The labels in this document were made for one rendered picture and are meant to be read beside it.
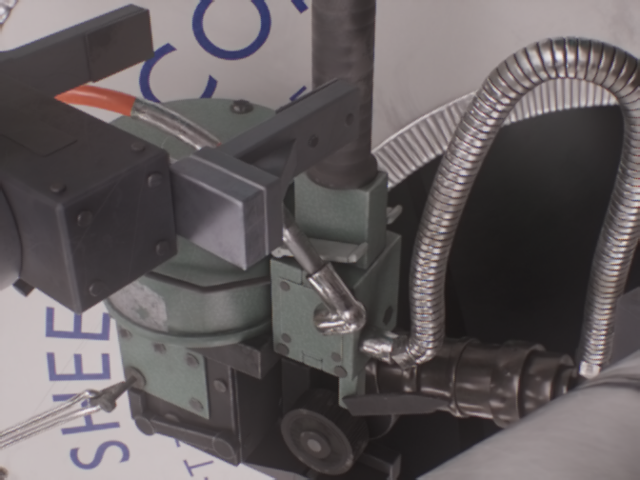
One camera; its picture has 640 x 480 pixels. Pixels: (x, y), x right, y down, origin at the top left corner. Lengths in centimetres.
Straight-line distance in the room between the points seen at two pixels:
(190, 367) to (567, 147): 101
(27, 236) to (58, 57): 14
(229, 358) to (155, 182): 30
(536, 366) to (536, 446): 43
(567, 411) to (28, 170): 20
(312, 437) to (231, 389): 7
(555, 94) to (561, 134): 87
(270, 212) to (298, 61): 37
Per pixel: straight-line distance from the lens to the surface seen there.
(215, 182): 36
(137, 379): 73
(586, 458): 22
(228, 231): 36
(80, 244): 35
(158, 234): 37
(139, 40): 51
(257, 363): 63
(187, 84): 72
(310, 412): 69
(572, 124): 161
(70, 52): 49
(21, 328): 85
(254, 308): 63
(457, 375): 67
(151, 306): 62
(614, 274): 57
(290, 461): 75
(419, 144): 75
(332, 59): 52
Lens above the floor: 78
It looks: 10 degrees up
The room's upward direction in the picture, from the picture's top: 114 degrees counter-clockwise
